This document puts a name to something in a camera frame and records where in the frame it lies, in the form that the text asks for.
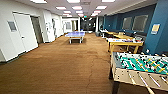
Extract blue ping pong table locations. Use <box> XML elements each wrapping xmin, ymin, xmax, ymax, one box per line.
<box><xmin>64</xmin><ymin>31</ymin><xmax>87</xmax><ymax>44</ymax></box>

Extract white hall door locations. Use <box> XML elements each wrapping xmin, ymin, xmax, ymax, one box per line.
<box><xmin>13</xmin><ymin>12</ymin><xmax>39</xmax><ymax>54</ymax></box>

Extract foosball table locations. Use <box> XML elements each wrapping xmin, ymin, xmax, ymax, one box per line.
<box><xmin>109</xmin><ymin>50</ymin><xmax>168</xmax><ymax>94</ymax></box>

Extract grey wall sign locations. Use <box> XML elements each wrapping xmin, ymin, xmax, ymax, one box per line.
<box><xmin>7</xmin><ymin>20</ymin><xmax>18</xmax><ymax>33</ymax></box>

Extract ceiling light panel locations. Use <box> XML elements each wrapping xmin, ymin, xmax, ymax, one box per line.
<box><xmin>92</xmin><ymin>10</ymin><xmax>101</xmax><ymax>14</ymax></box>
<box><xmin>95</xmin><ymin>5</ymin><xmax>108</xmax><ymax>10</ymax></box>
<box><xmin>74</xmin><ymin>10</ymin><xmax>84</xmax><ymax>14</ymax></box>
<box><xmin>63</xmin><ymin>10</ymin><xmax>72</xmax><ymax>14</ymax></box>
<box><xmin>66</xmin><ymin>0</ymin><xmax>81</xmax><ymax>4</ymax></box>
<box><xmin>101</xmin><ymin>0</ymin><xmax>116</xmax><ymax>4</ymax></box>
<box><xmin>55</xmin><ymin>5</ymin><xmax>67</xmax><ymax>10</ymax></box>
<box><xmin>29</xmin><ymin>0</ymin><xmax>48</xmax><ymax>4</ymax></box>
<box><xmin>71</xmin><ymin>5</ymin><xmax>83</xmax><ymax>10</ymax></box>

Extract yellow wall sign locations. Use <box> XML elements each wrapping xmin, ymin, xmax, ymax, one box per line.
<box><xmin>150</xmin><ymin>23</ymin><xmax>161</xmax><ymax>35</ymax></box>

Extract yellow game table white top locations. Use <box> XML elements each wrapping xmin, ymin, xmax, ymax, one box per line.
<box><xmin>106</xmin><ymin>36</ymin><xmax>145</xmax><ymax>54</ymax></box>

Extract dark glass wall window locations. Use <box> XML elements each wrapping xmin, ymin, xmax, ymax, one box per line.
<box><xmin>121</xmin><ymin>16</ymin><xmax>134</xmax><ymax>31</ymax></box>
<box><xmin>132</xmin><ymin>14</ymin><xmax>149</xmax><ymax>33</ymax></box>

